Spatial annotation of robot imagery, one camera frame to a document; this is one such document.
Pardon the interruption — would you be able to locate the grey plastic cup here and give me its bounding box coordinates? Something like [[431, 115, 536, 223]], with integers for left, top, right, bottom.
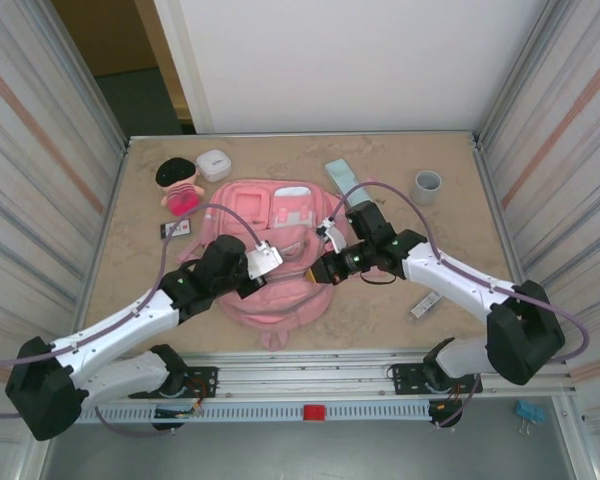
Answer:
[[412, 169, 444, 206]]

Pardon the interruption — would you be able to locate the light blue pencil case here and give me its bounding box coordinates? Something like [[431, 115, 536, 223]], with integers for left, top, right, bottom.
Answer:
[[323, 158, 376, 204]]

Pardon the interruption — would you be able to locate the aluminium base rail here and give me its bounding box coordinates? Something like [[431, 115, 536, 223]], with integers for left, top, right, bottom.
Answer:
[[32, 349, 579, 404]]

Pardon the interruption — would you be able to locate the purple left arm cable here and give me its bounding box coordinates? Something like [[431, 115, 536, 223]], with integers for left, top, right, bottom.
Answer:
[[0, 203, 264, 439]]

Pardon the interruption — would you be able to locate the plush doll with black hair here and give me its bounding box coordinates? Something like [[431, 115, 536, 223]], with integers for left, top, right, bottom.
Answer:
[[154, 156, 206, 217]]

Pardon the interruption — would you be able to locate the slotted grey cable duct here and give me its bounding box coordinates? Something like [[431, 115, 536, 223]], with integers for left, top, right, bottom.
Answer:
[[74, 402, 434, 424]]

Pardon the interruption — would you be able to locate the white grey stick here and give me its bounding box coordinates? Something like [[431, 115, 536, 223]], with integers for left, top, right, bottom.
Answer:
[[408, 290, 444, 322]]

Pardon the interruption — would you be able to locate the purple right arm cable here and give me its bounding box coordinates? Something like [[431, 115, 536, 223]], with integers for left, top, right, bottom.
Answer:
[[327, 182, 591, 431]]

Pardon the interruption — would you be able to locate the white square lidded box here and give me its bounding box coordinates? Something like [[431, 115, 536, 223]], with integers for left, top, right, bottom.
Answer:
[[195, 148, 233, 183]]

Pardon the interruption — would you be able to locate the small black card box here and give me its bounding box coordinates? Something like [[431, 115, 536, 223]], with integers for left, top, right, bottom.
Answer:
[[158, 221, 194, 241]]

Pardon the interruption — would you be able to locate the pink school backpack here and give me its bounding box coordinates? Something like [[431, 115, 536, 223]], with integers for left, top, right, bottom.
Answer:
[[173, 177, 389, 351]]

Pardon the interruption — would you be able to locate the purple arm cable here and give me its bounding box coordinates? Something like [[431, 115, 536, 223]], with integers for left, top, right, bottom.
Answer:
[[327, 182, 591, 431], [0, 203, 264, 439]]

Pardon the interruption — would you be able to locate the brown wooden door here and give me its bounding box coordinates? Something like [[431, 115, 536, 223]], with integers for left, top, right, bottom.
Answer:
[[52, 0, 191, 124]]

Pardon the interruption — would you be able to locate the blue binder clip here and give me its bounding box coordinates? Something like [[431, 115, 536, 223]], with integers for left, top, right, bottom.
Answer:
[[515, 398, 547, 436]]

